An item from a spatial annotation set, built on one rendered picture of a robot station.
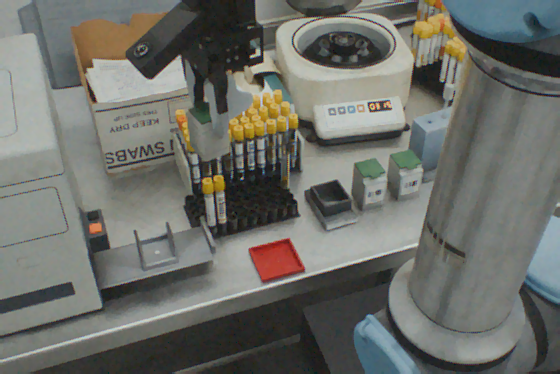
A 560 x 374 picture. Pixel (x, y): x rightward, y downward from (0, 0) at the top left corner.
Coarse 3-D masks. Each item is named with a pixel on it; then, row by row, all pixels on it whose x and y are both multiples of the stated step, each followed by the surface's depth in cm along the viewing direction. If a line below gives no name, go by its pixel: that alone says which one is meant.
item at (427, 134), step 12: (420, 120) 113; (432, 120) 113; (444, 120) 113; (420, 132) 112; (432, 132) 111; (444, 132) 113; (420, 144) 113; (432, 144) 113; (420, 156) 114; (432, 156) 115; (432, 168) 117
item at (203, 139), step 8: (192, 120) 90; (192, 128) 91; (200, 128) 89; (208, 128) 89; (192, 136) 93; (200, 136) 90; (208, 136) 90; (216, 136) 91; (192, 144) 94; (200, 144) 91; (208, 144) 91; (216, 144) 91; (224, 144) 92; (200, 152) 92; (208, 152) 91; (216, 152) 92; (224, 152) 93; (208, 160) 92
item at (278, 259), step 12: (288, 240) 105; (252, 252) 103; (264, 252) 103; (276, 252) 103; (288, 252) 103; (264, 264) 102; (276, 264) 102; (288, 264) 102; (300, 264) 101; (264, 276) 100; (276, 276) 99
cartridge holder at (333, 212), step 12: (336, 180) 111; (312, 192) 110; (324, 192) 111; (336, 192) 112; (312, 204) 110; (324, 204) 106; (336, 204) 107; (348, 204) 108; (324, 216) 107; (336, 216) 108; (348, 216) 108
